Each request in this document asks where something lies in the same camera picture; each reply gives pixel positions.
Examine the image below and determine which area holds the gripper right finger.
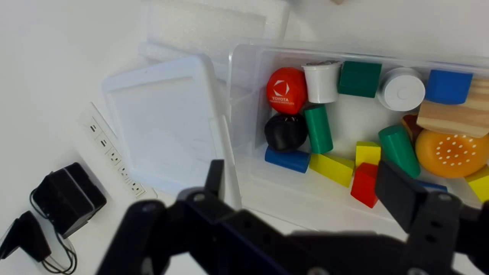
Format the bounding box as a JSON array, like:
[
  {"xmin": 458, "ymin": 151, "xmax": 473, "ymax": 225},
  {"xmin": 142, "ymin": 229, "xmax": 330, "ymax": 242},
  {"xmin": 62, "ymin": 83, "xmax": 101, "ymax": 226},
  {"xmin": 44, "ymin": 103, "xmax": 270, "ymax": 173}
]
[{"xmin": 374, "ymin": 161, "xmax": 464, "ymax": 249}]

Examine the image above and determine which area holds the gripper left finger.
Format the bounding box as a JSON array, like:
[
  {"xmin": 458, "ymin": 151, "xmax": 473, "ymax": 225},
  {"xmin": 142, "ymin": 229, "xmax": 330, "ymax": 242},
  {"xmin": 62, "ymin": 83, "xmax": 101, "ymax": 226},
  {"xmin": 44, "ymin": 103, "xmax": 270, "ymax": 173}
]
[{"xmin": 203, "ymin": 158, "xmax": 226, "ymax": 200}]

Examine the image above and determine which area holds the red block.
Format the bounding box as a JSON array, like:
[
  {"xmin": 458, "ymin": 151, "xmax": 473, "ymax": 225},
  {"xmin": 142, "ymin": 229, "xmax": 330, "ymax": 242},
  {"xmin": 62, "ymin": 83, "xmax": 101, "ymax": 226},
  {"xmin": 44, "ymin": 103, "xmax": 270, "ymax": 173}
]
[{"xmin": 350, "ymin": 162, "xmax": 382, "ymax": 209}]

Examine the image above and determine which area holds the green cylinder block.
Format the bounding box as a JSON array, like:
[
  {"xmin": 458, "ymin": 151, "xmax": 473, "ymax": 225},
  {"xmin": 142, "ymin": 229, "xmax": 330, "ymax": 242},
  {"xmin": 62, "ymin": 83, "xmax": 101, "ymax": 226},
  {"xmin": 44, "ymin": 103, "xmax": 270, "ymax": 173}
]
[
  {"xmin": 377, "ymin": 124, "xmax": 423, "ymax": 180},
  {"xmin": 302, "ymin": 104, "xmax": 334, "ymax": 156}
]

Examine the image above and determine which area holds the small yellow cube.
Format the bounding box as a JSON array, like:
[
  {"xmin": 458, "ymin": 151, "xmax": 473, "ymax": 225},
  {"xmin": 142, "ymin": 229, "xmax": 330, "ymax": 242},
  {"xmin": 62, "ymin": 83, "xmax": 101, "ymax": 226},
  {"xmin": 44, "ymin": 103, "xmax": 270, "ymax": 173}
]
[{"xmin": 354, "ymin": 141, "xmax": 383, "ymax": 168}]

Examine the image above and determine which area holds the orange toy burger bun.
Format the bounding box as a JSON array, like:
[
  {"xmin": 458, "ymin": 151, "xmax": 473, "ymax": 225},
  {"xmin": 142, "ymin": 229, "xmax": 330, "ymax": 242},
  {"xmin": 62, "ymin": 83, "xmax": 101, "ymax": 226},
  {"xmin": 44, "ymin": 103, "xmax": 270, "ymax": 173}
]
[{"xmin": 414, "ymin": 129, "xmax": 489, "ymax": 180}]

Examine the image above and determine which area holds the long yellow block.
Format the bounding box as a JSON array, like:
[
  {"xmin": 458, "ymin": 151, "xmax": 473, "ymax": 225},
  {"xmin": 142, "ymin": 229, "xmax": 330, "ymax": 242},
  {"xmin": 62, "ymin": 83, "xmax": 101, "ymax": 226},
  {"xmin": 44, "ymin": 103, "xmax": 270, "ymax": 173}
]
[{"xmin": 308, "ymin": 151, "xmax": 356, "ymax": 188}]

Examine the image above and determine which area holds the blue cylinder block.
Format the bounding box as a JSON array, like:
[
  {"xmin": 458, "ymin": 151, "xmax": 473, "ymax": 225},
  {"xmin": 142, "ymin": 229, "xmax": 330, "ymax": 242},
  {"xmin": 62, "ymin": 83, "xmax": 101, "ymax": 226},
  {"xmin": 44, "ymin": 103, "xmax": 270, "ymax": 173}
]
[{"xmin": 262, "ymin": 145, "xmax": 311, "ymax": 174}]

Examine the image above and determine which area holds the black ball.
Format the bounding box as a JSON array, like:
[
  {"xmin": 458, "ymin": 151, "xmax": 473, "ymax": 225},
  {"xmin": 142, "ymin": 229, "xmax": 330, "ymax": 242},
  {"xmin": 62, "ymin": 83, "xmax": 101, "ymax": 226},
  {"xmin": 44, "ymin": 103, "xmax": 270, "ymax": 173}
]
[{"xmin": 262, "ymin": 112, "xmax": 308, "ymax": 153}]

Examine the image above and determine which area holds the natural wooden block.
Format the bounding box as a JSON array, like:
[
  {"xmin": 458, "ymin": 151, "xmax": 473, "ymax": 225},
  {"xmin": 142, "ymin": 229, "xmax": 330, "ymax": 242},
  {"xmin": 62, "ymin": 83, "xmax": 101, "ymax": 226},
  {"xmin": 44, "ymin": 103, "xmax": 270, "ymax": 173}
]
[{"xmin": 415, "ymin": 78, "xmax": 489, "ymax": 141}]

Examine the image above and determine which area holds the white table outlet strip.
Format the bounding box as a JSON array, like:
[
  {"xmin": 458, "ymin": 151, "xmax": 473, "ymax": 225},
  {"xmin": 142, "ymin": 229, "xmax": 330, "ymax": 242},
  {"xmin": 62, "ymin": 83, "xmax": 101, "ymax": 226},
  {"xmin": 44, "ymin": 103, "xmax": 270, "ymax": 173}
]
[{"xmin": 84, "ymin": 101, "xmax": 149, "ymax": 202}]

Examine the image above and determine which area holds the white round cylinder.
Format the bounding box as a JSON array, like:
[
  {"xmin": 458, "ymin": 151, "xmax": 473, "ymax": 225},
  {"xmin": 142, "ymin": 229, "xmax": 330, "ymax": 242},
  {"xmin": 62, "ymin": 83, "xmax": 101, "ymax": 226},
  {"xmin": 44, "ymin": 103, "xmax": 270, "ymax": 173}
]
[{"xmin": 377, "ymin": 67, "xmax": 428, "ymax": 113}]

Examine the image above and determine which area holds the red ball white logo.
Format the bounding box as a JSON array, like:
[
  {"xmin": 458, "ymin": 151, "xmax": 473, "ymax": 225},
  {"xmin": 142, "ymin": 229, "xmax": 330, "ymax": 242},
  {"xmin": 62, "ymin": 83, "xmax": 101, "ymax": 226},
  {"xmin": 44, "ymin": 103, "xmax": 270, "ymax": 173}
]
[{"xmin": 264, "ymin": 66, "xmax": 310, "ymax": 116}]

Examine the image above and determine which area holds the green cube block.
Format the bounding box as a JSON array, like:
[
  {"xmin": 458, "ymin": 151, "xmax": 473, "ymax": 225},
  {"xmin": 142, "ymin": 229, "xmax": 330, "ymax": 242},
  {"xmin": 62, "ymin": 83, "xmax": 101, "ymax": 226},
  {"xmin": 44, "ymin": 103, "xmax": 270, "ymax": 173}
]
[{"xmin": 336, "ymin": 60, "xmax": 383, "ymax": 99}]

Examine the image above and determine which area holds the white toy cup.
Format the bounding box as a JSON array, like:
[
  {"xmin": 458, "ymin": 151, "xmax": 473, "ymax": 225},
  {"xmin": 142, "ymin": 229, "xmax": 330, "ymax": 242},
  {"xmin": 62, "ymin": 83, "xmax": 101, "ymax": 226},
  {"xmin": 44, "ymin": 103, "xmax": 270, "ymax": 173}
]
[{"xmin": 301, "ymin": 61, "xmax": 340, "ymax": 106}]

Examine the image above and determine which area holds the small black box device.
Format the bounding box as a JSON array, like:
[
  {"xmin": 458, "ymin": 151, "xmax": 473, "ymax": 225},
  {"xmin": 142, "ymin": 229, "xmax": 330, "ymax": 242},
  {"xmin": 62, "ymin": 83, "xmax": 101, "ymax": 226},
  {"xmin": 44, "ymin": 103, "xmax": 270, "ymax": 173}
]
[{"xmin": 29, "ymin": 161, "xmax": 108, "ymax": 240}]

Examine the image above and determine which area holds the white translucent flat sheet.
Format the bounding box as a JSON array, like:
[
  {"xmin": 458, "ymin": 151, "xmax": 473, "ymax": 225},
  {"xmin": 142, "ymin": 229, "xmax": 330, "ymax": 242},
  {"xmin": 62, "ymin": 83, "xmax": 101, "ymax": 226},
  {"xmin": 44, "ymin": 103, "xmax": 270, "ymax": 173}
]
[{"xmin": 137, "ymin": 0, "xmax": 290, "ymax": 86}]

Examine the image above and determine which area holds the thin black device cable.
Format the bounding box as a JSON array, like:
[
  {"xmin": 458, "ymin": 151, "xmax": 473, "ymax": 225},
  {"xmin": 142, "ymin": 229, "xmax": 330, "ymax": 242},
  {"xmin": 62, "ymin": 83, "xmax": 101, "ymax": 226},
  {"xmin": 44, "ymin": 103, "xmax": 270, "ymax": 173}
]
[{"xmin": 29, "ymin": 196, "xmax": 79, "ymax": 275}]

